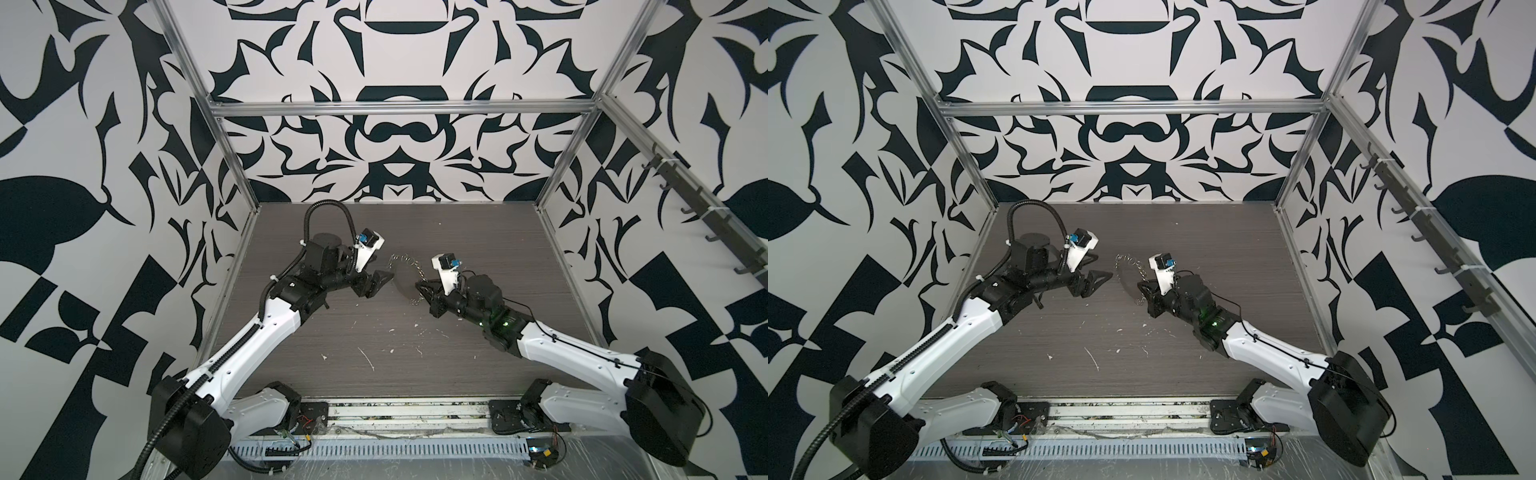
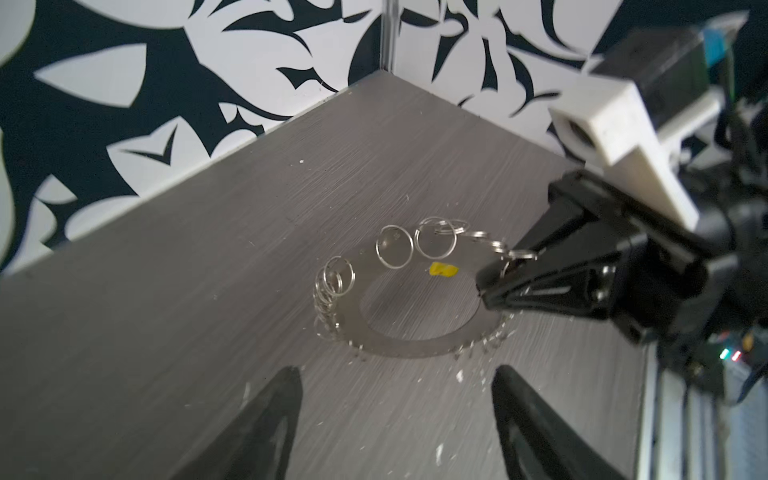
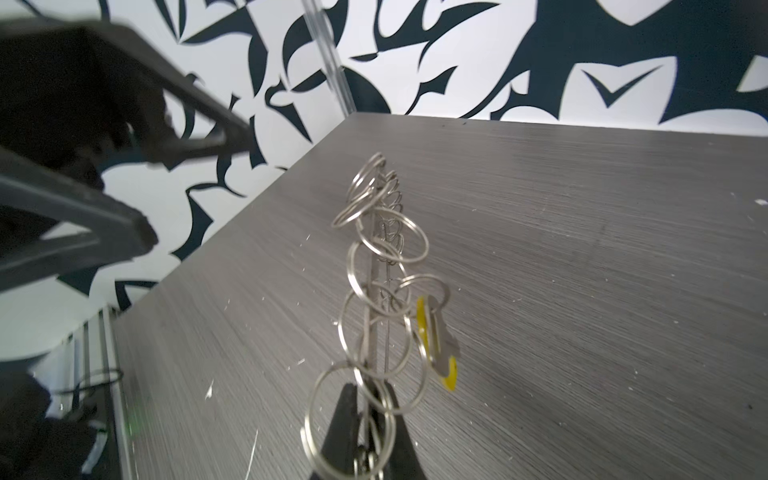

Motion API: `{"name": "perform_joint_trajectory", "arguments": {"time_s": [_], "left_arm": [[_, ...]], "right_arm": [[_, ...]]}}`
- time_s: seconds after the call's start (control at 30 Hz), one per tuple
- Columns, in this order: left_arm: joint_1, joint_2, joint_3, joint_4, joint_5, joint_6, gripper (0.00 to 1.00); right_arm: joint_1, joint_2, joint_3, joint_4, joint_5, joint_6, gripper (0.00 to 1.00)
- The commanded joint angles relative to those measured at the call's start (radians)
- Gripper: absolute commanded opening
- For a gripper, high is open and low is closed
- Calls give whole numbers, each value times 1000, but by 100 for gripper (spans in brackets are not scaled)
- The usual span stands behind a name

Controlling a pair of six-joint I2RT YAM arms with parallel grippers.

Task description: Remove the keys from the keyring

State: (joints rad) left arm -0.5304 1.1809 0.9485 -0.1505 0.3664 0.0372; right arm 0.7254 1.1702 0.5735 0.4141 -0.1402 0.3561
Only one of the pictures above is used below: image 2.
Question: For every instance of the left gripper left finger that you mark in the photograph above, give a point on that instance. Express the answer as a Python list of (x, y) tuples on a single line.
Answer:
[(258, 443)]

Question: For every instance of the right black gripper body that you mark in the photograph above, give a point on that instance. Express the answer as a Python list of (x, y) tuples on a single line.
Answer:
[(681, 279)]

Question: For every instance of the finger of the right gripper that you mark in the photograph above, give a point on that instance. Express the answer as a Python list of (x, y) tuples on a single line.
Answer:
[(562, 218), (582, 276)]

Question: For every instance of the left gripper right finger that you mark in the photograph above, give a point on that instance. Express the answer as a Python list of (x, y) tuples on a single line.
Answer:
[(536, 442)]

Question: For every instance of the metal disc with key rings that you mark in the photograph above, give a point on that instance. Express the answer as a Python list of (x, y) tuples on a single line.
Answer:
[(380, 299)]

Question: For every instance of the yellow key tag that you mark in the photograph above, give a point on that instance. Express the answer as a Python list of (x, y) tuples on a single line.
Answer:
[(439, 269)]

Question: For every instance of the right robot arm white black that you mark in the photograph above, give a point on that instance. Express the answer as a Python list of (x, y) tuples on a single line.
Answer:
[(740, 184)]

